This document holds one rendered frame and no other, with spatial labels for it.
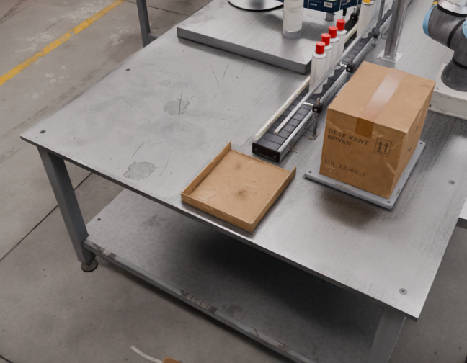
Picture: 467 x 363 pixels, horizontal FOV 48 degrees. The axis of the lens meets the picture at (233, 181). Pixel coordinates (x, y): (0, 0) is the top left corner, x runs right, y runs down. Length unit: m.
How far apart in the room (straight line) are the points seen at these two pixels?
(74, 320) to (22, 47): 2.59
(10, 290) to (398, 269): 1.81
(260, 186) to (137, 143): 0.50
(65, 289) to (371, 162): 1.58
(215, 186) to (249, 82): 0.63
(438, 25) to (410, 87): 0.46
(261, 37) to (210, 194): 0.97
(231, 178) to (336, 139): 0.37
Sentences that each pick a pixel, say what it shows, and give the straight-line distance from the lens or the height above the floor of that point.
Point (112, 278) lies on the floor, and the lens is 2.57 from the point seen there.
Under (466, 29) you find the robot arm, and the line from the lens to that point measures 2.05.
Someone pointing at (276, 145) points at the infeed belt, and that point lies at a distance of 1.80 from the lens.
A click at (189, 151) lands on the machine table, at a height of 0.83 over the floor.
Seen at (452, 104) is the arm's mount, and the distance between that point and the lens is 2.13.
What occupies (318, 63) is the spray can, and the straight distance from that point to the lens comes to 1.98.
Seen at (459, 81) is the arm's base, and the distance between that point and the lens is 2.12.
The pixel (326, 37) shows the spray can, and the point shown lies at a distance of 2.01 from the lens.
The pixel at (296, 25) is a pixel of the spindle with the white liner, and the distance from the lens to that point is 2.39.
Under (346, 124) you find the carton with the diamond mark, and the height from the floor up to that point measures 1.08.
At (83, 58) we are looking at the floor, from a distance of 4.18.
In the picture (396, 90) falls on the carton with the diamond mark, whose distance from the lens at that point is 1.69.
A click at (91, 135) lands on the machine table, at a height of 0.83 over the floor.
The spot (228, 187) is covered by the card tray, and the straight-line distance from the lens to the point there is 1.71.
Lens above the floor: 2.04
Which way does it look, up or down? 44 degrees down
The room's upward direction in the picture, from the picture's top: 1 degrees counter-clockwise
